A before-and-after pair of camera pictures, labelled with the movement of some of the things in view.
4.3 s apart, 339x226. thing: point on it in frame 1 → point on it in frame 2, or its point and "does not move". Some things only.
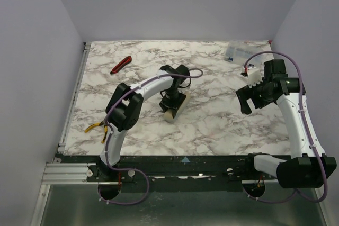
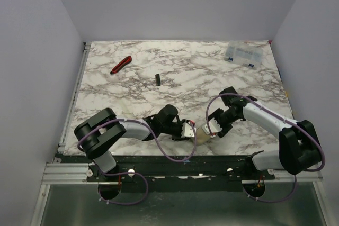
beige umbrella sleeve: (168, 114) → (202, 136)
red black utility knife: (122, 64) does not move
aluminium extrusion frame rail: (67, 173) does not move
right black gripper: (250, 95) → (219, 121)
